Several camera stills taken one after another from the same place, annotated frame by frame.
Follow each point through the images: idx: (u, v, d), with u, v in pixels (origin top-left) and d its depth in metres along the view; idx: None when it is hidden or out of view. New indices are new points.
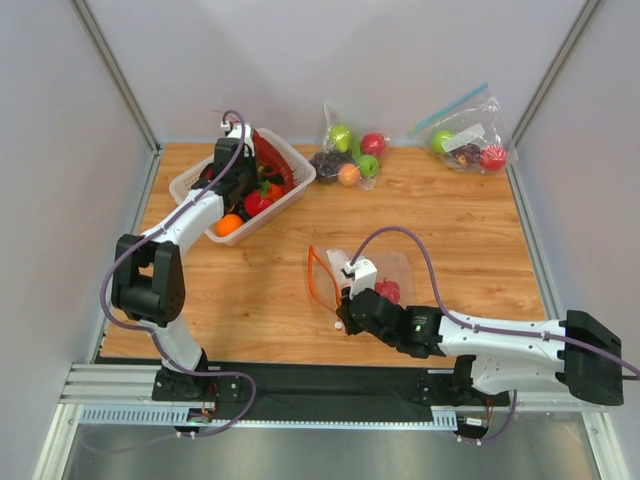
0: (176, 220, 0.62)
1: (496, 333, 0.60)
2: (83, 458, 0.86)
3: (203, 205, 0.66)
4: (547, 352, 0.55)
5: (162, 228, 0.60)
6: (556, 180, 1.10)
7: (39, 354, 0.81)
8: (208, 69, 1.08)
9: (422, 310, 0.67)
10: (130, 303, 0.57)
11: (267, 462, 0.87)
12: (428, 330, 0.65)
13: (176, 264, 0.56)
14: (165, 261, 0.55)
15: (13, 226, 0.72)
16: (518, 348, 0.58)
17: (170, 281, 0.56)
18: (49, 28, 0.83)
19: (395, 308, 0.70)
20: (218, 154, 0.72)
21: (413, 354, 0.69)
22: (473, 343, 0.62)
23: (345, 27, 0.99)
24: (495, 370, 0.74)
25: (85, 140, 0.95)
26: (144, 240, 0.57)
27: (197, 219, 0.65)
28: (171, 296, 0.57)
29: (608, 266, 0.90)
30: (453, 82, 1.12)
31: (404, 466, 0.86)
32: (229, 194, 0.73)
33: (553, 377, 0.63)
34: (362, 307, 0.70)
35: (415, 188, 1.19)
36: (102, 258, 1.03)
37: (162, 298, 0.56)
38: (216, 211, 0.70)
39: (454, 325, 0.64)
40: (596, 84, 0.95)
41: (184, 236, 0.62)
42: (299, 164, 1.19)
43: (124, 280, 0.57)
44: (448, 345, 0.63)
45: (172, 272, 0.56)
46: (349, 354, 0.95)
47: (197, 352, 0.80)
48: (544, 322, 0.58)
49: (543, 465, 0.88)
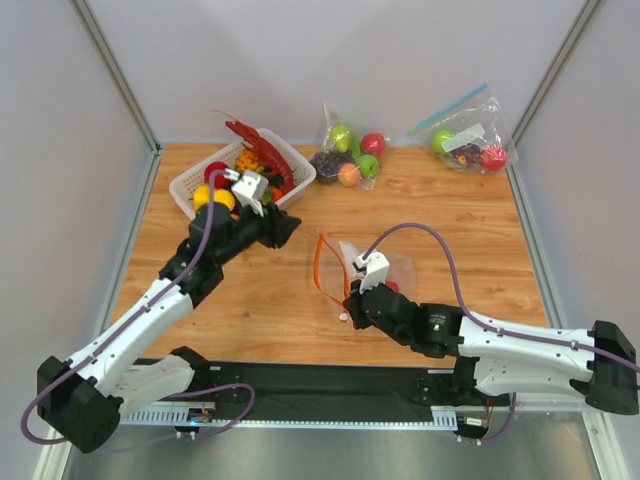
0: (112, 342, 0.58)
1: (523, 338, 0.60)
2: (83, 458, 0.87)
3: (158, 311, 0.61)
4: (576, 361, 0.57)
5: (91, 356, 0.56)
6: (556, 180, 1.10)
7: (39, 355, 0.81)
8: (208, 69, 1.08)
9: (440, 309, 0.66)
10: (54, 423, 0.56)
11: (267, 461, 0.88)
12: (446, 330, 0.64)
13: (96, 406, 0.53)
14: (80, 408, 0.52)
15: (13, 227, 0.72)
16: (546, 355, 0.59)
17: (85, 426, 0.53)
18: (50, 30, 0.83)
19: (412, 307, 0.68)
20: (192, 235, 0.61)
21: (428, 354, 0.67)
22: (495, 347, 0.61)
23: (344, 28, 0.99)
24: (501, 372, 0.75)
25: (85, 142, 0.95)
26: (66, 375, 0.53)
27: (147, 331, 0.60)
28: (88, 436, 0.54)
29: (607, 268, 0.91)
30: (453, 83, 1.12)
31: (404, 466, 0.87)
32: (204, 281, 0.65)
33: (567, 384, 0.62)
34: (376, 305, 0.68)
35: (415, 188, 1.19)
36: (101, 260, 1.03)
37: (77, 439, 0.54)
38: (182, 307, 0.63)
39: (476, 326, 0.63)
40: (596, 85, 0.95)
41: (124, 356, 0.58)
42: (299, 164, 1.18)
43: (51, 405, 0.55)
44: (468, 347, 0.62)
45: (88, 415, 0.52)
46: (351, 354, 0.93)
47: (189, 377, 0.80)
48: (572, 331, 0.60)
49: (544, 465, 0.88)
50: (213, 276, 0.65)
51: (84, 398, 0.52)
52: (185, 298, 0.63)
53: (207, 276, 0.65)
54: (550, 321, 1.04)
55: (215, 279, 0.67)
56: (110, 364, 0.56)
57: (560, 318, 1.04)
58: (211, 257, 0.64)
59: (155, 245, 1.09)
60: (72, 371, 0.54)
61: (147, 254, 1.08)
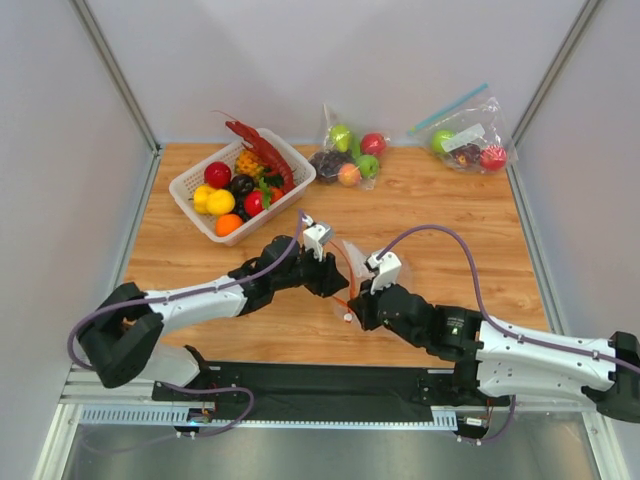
0: (183, 297, 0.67)
1: (543, 346, 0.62)
2: (83, 458, 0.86)
3: (221, 296, 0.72)
4: (597, 371, 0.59)
5: (166, 298, 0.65)
6: (556, 180, 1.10)
7: (38, 355, 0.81)
8: (208, 69, 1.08)
9: (457, 313, 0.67)
10: (89, 345, 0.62)
11: (267, 462, 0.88)
12: (465, 334, 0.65)
13: (146, 340, 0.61)
14: (138, 335, 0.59)
15: (13, 226, 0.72)
16: (566, 363, 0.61)
17: (129, 355, 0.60)
18: (49, 30, 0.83)
19: (429, 309, 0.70)
20: (264, 256, 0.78)
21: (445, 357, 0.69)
22: (515, 353, 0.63)
23: (345, 28, 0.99)
24: (507, 375, 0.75)
25: (85, 142, 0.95)
26: (139, 301, 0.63)
27: (206, 306, 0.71)
28: (121, 366, 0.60)
29: (607, 267, 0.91)
30: (453, 82, 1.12)
31: (404, 466, 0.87)
32: (255, 296, 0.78)
33: (578, 390, 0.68)
34: (395, 307, 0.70)
35: (415, 188, 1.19)
36: (101, 259, 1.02)
37: (111, 364, 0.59)
38: (233, 304, 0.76)
39: (495, 332, 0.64)
40: (596, 85, 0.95)
41: (182, 314, 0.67)
42: (299, 164, 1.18)
43: (100, 322, 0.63)
44: (488, 352, 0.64)
45: (138, 345, 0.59)
46: (352, 354, 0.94)
47: (191, 374, 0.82)
48: (592, 342, 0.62)
49: (544, 465, 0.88)
50: (264, 297, 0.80)
51: (146, 327, 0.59)
52: (241, 301, 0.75)
53: (260, 295, 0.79)
54: (551, 321, 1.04)
55: (265, 299, 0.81)
56: (175, 313, 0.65)
57: (560, 318, 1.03)
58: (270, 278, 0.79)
59: (155, 245, 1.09)
60: (145, 300, 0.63)
61: (146, 253, 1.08)
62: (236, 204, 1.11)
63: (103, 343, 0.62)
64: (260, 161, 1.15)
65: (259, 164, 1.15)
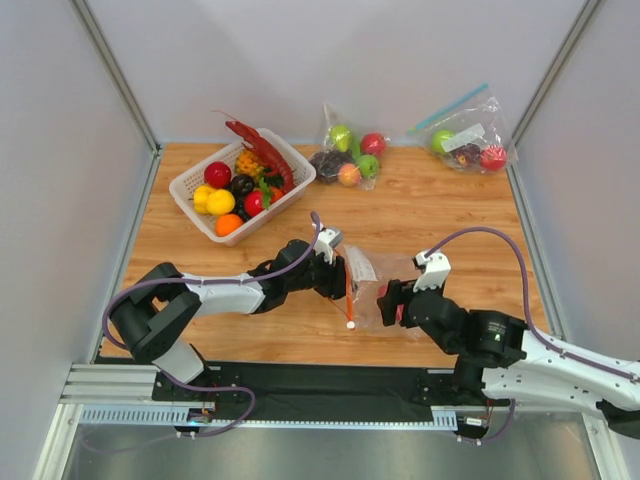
0: (214, 283, 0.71)
1: (585, 363, 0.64)
2: (83, 458, 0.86)
3: (243, 289, 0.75)
4: (634, 394, 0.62)
5: (200, 281, 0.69)
6: (556, 181, 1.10)
7: (38, 355, 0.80)
8: (208, 69, 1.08)
9: (498, 319, 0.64)
10: (121, 320, 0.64)
11: (267, 462, 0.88)
12: (506, 341, 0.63)
13: (186, 316, 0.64)
14: (180, 309, 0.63)
15: (13, 226, 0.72)
16: (606, 383, 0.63)
17: (168, 327, 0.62)
18: (50, 30, 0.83)
19: (462, 314, 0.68)
20: (280, 258, 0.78)
21: (479, 362, 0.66)
22: (555, 367, 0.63)
23: (344, 28, 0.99)
24: (515, 382, 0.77)
25: (85, 141, 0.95)
26: (177, 279, 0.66)
27: (230, 297, 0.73)
28: (158, 339, 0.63)
29: (607, 267, 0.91)
30: (453, 82, 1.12)
31: (404, 466, 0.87)
32: (270, 296, 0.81)
33: (592, 405, 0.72)
34: (426, 310, 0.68)
35: (415, 188, 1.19)
36: (101, 259, 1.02)
37: (151, 335, 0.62)
38: (251, 301, 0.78)
39: (539, 343, 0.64)
40: (596, 85, 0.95)
41: (211, 300, 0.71)
42: (299, 164, 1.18)
43: (134, 297, 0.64)
44: (528, 363, 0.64)
45: (180, 318, 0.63)
46: (351, 354, 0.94)
47: (196, 371, 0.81)
48: (630, 364, 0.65)
49: (544, 465, 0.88)
50: (278, 297, 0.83)
51: (190, 301, 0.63)
52: (259, 298, 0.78)
53: (274, 296, 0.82)
54: (551, 321, 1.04)
55: (277, 299, 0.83)
56: (206, 296, 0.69)
57: (560, 318, 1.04)
58: (284, 280, 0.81)
59: (155, 245, 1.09)
60: (183, 279, 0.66)
61: (147, 253, 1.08)
62: (236, 203, 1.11)
63: (140, 317, 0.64)
64: (260, 161, 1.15)
65: (259, 164, 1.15)
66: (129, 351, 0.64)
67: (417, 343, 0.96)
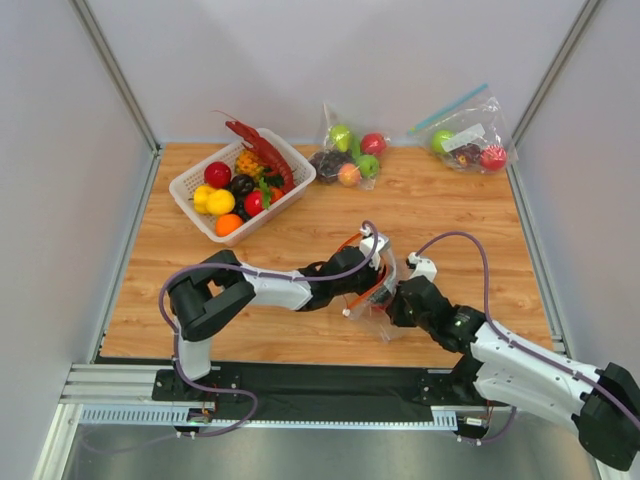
0: (268, 277, 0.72)
1: (531, 354, 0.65)
2: (83, 458, 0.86)
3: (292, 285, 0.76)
4: (571, 389, 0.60)
5: (256, 274, 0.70)
6: (556, 181, 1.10)
7: (38, 355, 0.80)
8: (207, 69, 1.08)
9: (468, 312, 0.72)
10: (178, 299, 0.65)
11: (267, 461, 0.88)
12: (467, 328, 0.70)
13: (242, 303, 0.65)
14: (237, 295, 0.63)
15: (13, 226, 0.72)
16: (546, 376, 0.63)
17: (223, 312, 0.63)
18: (50, 31, 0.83)
19: (442, 301, 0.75)
20: (332, 262, 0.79)
21: (443, 343, 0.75)
22: (503, 355, 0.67)
23: (344, 28, 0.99)
24: (505, 381, 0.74)
25: (85, 140, 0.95)
26: (237, 267, 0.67)
27: (279, 291, 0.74)
28: (211, 321, 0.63)
29: (606, 266, 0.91)
30: (453, 82, 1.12)
31: (404, 466, 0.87)
32: (315, 298, 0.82)
33: (567, 415, 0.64)
34: (410, 287, 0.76)
35: (415, 188, 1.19)
36: (100, 259, 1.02)
37: (205, 316, 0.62)
38: (296, 298, 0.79)
39: (492, 333, 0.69)
40: (597, 84, 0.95)
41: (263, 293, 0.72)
42: (299, 164, 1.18)
43: (194, 279, 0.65)
44: (479, 347, 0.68)
45: (236, 304, 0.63)
46: (352, 354, 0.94)
47: (201, 370, 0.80)
48: (580, 363, 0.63)
49: (544, 466, 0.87)
50: (322, 299, 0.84)
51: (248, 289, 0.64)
52: (306, 296, 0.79)
53: (319, 297, 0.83)
54: (552, 321, 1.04)
55: (322, 300, 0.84)
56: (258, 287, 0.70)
57: (561, 319, 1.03)
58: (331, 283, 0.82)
59: (155, 245, 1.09)
60: (240, 268, 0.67)
61: (147, 253, 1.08)
62: (236, 203, 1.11)
63: (195, 299, 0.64)
64: (260, 161, 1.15)
65: (259, 164, 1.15)
66: (182, 332, 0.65)
67: (417, 343, 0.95)
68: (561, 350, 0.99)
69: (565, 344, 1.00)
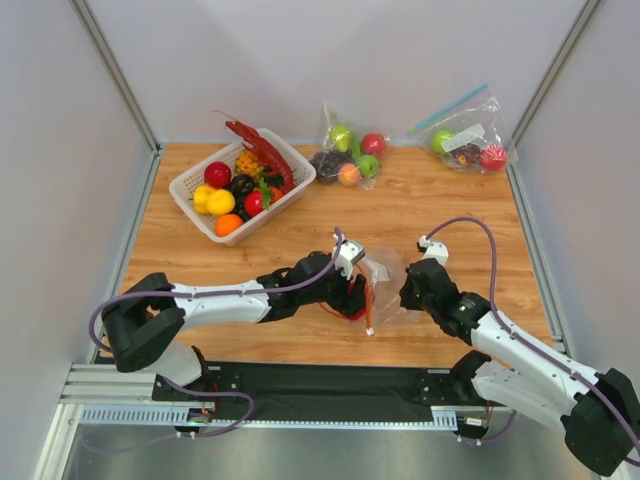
0: (207, 295, 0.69)
1: (531, 349, 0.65)
2: (83, 458, 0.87)
3: (246, 300, 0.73)
4: (566, 387, 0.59)
5: (192, 294, 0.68)
6: (556, 181, 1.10)
7: (38, 355, 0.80)
8: (207, 69, 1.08)
9: (474, 299, 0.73)
10: (111, 328, 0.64)
11: (267, 461, 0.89)
12: (469, 313, 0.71)
13: (170, 332, 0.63)
14: (163, 325, 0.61)
15: (13, 226, 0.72)
16: (543, 372, 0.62)
17: (150, 342, 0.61)
18: (50, 31, 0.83)
19: (449, 286, 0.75)
20: (298, 269, 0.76)
21: (444, 325, 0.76)
22: (503, 345, 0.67)
23: (344, 28, 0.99)
24: (502, 380, 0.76)
25: (85, 140, 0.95)
26: (166, 292, 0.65)
27: (225, 308, 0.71)
28: (139, 352, 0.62)
29: (606, 266, 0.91)
30: (453, 83, 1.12)
31: (404, 466, 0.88)
32: (278, 307, 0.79)
33: (557, 417, 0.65)
34: (419, 268, 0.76)
35: (415, 188, 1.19)
36: (100, 258, 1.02)
37: (132, 347, 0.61)
38: (256, 311, 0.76)
39: (494, 323, 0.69)
40: (597, 84, 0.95)
41: (206, 313, 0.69)
42: (299, 164, 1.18)
43: (123, 307, 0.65)
44: (479, 335, 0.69)
45: (164, 334, 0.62)
46: (352, 354, 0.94)
47: (193, 374, 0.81)
48: (581, 364, 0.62)
49: (545, 466, 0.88)
50: (288, 308, 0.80)
51: (172, 318, 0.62)
52: (265, 309, 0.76)
53: (285, 306, 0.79)
54: (552, 321, 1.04)
55: (288, 307, 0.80)
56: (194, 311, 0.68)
57: (560, 319, 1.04)
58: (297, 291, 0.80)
59: (155, 245, 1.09)
60: (170, 294, 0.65)
61: (147, 253, 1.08)
62: (236, 203, 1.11)
63: (123, 329, 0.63)
64: (260, 161, 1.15)
65: (259, 164, 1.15)
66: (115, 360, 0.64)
67: (417, 343, 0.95)
68: (561, 350, 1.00)
69: (565, 344, 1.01)
